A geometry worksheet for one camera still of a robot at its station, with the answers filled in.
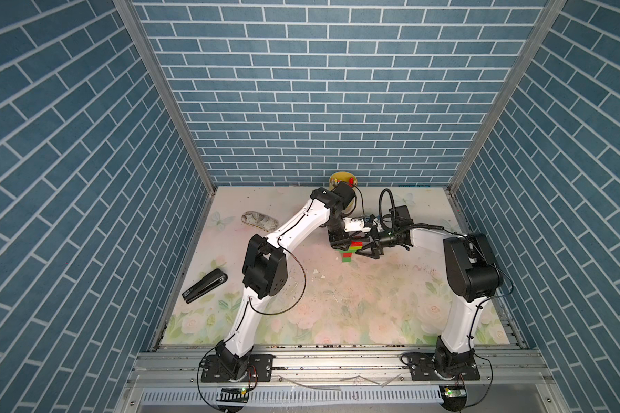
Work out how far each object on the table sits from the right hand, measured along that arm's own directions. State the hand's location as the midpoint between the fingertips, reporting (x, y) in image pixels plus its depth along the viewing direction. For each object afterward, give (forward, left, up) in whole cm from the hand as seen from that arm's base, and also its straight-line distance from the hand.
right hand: (356, 246), depth 90 cm
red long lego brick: (-2, 0, +5) cm, 5 cm away
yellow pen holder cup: (+31, +6, +5) cm, 32 cm away
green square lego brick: (-1, +3, -8) cm, 9 cm away
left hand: (+2, +3, +2) cm, 4 cm away
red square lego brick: (-1, +3, -4) cm, 5 cm away
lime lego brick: (-2, +2, +2) cm, 3 cm away
